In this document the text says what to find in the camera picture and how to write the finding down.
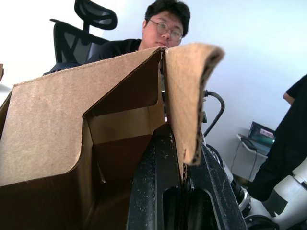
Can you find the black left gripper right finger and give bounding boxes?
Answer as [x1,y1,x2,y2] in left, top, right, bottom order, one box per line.
[184,143,248,230]

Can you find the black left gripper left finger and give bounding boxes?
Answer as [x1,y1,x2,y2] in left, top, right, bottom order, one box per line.
[125,123,183,230]

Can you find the brown cardboard box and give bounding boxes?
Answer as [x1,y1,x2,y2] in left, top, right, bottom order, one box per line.
[0,42,226,230]

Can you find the white laptop stand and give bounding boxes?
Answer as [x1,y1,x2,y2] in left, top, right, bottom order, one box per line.
[236,133,269,159]

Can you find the open laptop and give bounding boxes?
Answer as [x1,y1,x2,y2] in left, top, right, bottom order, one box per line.
[240,121,276,155]

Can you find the person in black clothes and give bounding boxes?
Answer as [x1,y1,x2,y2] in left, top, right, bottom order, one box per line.
[247,73,307,202]

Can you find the round metal-rimmed glasses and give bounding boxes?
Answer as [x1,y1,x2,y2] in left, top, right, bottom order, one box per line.
[149,20,183,40]

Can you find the person with round glasses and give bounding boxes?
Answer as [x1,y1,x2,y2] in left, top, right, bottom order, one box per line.
[98,0,191,61]

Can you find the black mesh office chair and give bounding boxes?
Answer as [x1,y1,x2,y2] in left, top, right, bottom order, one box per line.
[43,0,118,76]

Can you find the thin black laptop cable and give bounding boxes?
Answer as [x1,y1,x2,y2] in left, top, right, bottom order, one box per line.
[230,140,259,182]

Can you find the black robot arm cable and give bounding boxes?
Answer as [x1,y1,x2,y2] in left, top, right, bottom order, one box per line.
[203,90,226,135]

